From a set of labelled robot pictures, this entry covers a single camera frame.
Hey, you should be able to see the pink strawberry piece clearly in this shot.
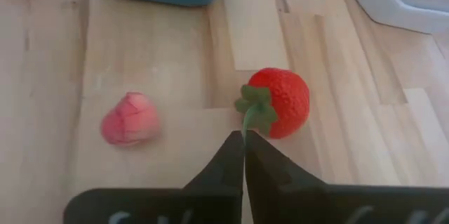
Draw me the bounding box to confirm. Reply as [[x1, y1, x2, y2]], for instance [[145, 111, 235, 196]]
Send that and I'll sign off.
[[100, 91, 161, 147]]

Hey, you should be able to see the white folded cloth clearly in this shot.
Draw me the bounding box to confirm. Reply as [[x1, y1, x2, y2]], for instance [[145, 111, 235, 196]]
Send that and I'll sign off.
[[335, 0, 449, 35]]

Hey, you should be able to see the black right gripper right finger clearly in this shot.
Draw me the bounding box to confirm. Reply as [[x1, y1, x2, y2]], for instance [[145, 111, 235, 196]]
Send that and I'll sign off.
[[244, 130, 449, 224]]

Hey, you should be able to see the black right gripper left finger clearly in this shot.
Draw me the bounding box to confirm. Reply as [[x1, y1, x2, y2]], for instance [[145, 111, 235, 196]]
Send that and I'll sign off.
[[62, 130, 246, 224]]

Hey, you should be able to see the red strawberry with green stem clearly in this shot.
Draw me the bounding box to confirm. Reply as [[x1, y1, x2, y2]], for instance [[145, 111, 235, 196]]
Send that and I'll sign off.
[[234, 67, 311, 140]]

